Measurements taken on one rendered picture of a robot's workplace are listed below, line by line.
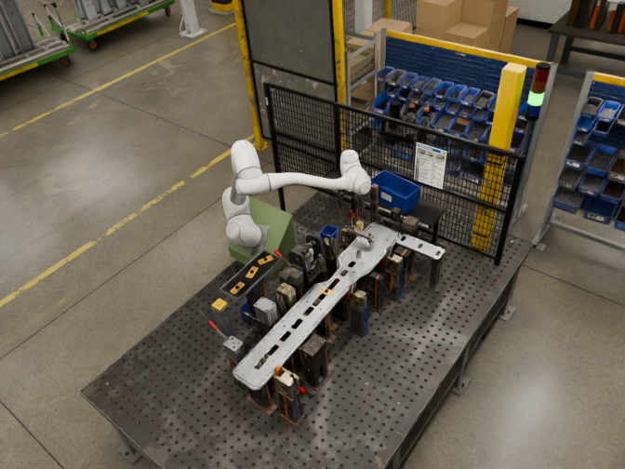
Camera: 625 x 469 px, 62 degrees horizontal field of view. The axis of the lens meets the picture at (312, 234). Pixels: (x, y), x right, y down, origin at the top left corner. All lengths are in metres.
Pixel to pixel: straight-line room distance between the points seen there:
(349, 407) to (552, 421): 1.50
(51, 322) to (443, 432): 3.15
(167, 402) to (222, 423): 0.35
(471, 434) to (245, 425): 1.51
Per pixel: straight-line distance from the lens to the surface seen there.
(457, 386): 3.84
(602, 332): 4.45
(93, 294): 4.88
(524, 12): 9.30
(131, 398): 3.20
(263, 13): 5.28
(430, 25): 7.00
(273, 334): 2.84
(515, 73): 2.99
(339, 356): 3.09
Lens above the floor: 3.23
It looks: 42 degrees down
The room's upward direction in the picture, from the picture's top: 5 degrees counter-clockwise
